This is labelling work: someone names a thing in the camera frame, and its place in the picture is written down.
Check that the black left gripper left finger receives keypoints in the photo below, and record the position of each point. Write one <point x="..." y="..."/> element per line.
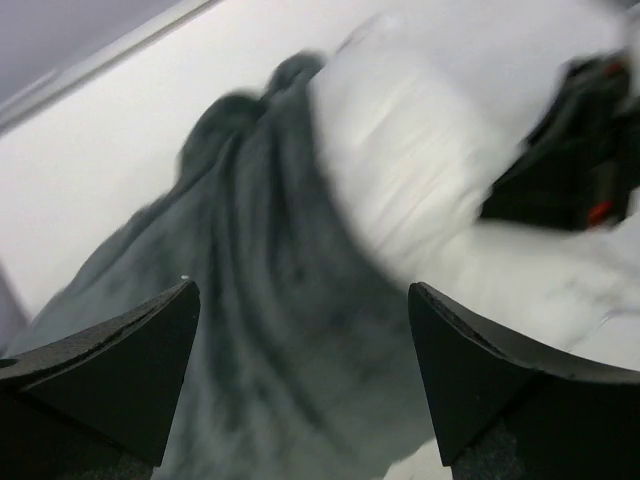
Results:
<point x="99" y="404"/>

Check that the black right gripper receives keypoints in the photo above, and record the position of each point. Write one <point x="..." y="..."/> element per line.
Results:
<point x="579" y="166"/>

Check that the white pillow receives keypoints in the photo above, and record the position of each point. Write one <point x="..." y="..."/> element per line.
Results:
<point x="410" y="159"/>

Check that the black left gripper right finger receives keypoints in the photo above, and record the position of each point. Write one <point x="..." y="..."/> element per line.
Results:
<point x="505" y="406"/>

